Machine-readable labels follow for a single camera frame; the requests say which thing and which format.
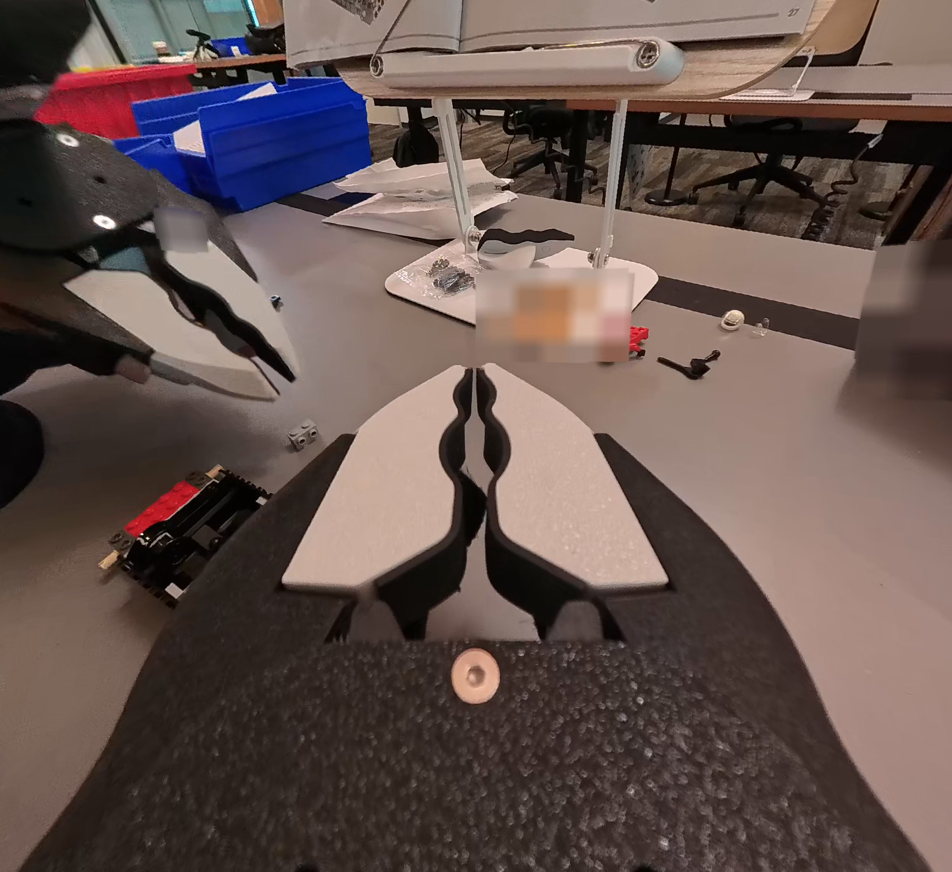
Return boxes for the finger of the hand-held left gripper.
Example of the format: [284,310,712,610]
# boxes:
[158,240,298,380]
[63,268,282,400]

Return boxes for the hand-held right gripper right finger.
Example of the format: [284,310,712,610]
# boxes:
[478,362,670,636]

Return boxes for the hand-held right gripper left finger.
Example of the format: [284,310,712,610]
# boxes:
[281,364,486,616]

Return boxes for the toy brick car chassis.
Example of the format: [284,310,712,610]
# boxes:
[100,463,272,609]

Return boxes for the grey desk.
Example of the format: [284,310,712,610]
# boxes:
[0,191,952,872]

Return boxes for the long wooden office desk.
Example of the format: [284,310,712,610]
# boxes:
[565,61,952,218]

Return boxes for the red storage bin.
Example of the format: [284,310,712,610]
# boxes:
[33,63,198,141]

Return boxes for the nested blue storage bins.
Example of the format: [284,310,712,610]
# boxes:
[134,76,373,214]

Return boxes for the black toy axle part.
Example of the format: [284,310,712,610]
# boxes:
[658,349,722,380]

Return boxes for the black quilted pad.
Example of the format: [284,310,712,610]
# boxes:
[0,399,46,510]

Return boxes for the wooden side table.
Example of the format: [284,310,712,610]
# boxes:
[189,52,291,88]

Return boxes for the clear plastic parts bag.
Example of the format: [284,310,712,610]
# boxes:
[405,250,480,298]

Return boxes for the black backpack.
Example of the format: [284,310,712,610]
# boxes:
[392,119,441,168]

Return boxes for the grey black-edged plastic part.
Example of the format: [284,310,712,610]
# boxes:
[476,227,577,270]

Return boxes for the black tape strip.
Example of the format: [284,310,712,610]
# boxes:
[275,193,860,351]

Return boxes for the black office chair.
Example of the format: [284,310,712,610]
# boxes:
[692,115,837,227]
[502,104,599,202]

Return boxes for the book stand with white base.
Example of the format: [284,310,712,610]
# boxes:
[338,0,875,326]

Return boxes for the clear acrylic sign holder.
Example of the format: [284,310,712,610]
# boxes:
[740,46,815,101]

